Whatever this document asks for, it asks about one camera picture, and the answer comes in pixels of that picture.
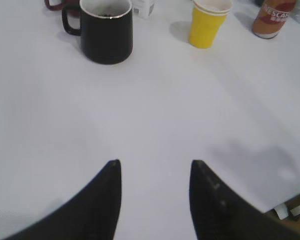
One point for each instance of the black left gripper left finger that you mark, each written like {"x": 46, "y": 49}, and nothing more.
{"x": 92, "y": 213}

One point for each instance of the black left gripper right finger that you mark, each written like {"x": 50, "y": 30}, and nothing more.
{"x": 218, "y": 212}

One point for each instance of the black ceramic mug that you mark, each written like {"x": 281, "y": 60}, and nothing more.
{"x": 106, "y": 29}

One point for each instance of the Nescafe coffee bottle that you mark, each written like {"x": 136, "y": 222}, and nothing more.
{"x": 271, "y": 17}

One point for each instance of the yellow paper cup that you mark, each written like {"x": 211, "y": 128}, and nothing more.
{"x": 207, "y": 18}

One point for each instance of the dark red ceramic mug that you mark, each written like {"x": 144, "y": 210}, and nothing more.
{"x": 59, "y": 6}

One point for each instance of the white plastic milk bottle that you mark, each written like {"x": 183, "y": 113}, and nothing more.
{"x": 143, "y": 8}

